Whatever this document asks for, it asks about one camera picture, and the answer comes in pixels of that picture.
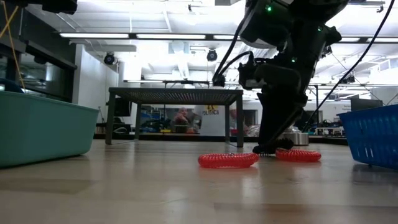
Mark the red spiral coil wristband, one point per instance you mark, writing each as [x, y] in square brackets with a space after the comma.
[298, 155]
[227, 160]

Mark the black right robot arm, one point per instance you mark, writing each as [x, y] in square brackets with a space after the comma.
[298, 18]

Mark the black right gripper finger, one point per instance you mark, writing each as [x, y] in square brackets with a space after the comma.
[270, 121]
[295, 113]

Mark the blue plastic mesh basket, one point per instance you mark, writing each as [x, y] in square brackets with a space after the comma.
[373, 137]

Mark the long ceiling light bar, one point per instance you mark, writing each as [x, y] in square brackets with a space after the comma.
[93, 35]

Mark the person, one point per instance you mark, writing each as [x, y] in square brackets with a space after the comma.
[213, 123]
[182, 118]

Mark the black aluminium table frame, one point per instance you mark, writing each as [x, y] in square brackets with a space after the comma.
[174, 137]

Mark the black background monitor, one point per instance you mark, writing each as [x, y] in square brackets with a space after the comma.
[122, 107]
[367, 104]

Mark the teal plastic storage bin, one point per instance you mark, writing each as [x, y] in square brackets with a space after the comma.
[46, 130]

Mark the black background workstation frame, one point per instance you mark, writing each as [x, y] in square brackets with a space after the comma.
[174, 82]

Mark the clear glass light bulb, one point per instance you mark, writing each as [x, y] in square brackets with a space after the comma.
[253, 130]

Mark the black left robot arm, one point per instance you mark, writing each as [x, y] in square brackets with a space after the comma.
[59, 5]

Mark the grey perforated metal shelf riser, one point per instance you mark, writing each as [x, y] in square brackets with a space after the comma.
[186, 95]

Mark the black ceiling spotlight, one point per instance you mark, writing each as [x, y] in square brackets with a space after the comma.
[109, 58]
[212, 55]

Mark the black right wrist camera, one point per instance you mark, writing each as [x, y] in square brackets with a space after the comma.
[248, 74]

